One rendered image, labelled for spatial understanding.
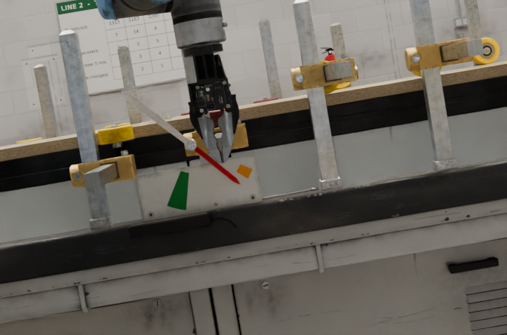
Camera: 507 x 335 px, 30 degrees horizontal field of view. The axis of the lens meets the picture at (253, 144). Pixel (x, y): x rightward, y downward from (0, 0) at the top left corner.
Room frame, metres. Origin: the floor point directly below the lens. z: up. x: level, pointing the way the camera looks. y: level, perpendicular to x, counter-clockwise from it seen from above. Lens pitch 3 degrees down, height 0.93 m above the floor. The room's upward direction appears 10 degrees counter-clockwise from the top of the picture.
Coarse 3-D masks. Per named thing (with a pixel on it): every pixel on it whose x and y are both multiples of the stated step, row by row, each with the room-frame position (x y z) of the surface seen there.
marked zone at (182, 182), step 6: (180, 174) 2.01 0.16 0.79; (186, 174) 2.01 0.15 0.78; (180, 180) 2.01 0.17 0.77; (186, 180) 2.01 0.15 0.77; (174, 186) 2.01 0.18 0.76; (180, 186) 2.01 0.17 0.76; (186, 186) 2.01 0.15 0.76; (174, 192) 2.01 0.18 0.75; (180, 192) 2.01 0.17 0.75; (186, 192) 2.01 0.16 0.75; (174, 198) 2.01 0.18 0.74; (180, 198) 2.01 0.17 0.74; (186, 198) 2.01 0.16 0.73; (168, 204) 2.01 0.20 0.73; (174, 204) 2.01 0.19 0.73; (180, 204) 2.01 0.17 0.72
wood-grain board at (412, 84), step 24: (456, 72) 2.23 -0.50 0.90; (480, 72) 2.23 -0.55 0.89; (504, 72) 2.23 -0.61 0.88; (336, 96) 2.23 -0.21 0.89; (360, 96) 2.23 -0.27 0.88; (384, 96) 2.23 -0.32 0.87; (168, 120) 2.34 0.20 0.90; (24, 144) 2.40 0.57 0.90; (48, 144) 2.23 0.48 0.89; (72, 144) 2.23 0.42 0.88
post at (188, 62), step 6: (186, 60) 2.01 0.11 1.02; (192, 60) 2.01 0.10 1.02; (186, 66) 2.01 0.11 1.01; (192, 66) 2.01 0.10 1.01; (186, 72) 2.01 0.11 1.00; (192, 72) 2.01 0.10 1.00; (186, 78) 2.01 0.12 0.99; (192, 78) 2.01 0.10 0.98; (210, 156) 2.01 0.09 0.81; (204, 162) 2.01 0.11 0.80
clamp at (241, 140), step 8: (216, 128) 2.01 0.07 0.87; (240, 128) 2.01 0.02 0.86; (184, 136) 2.02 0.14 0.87; (192, 136) 2.01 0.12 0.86; (240, 136) 2.01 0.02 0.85; (184, 144) 2.01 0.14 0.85; (200, 144) 2.01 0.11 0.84; (232, 144) 2.01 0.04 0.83; (240, 144) 2.01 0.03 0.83; (248, 144) 2.02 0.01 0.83; (192, 152) 2.01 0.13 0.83; (208, 152) 2.01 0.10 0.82
